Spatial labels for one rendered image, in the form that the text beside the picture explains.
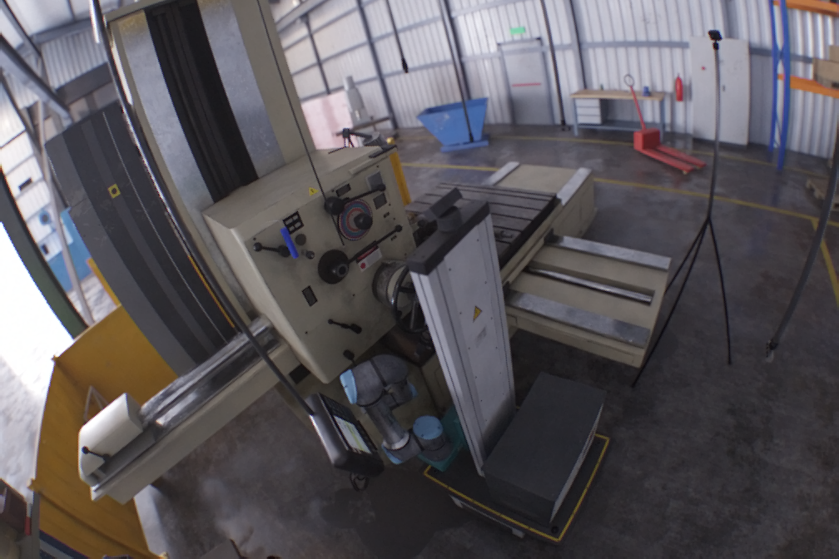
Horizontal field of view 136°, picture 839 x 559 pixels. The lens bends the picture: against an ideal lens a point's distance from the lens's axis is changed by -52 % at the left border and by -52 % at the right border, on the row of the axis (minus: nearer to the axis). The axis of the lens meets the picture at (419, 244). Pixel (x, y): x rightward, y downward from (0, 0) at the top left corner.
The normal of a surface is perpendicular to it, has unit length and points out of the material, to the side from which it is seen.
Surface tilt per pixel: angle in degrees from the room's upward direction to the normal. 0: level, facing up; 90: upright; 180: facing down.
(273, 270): 90
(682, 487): 0
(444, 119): 90
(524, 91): 90
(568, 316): 0
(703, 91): 90
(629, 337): 0
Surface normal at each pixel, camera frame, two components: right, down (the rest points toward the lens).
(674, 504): -0.25, -0.84
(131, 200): 0.72, 0.18
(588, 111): -0.65, 0.52
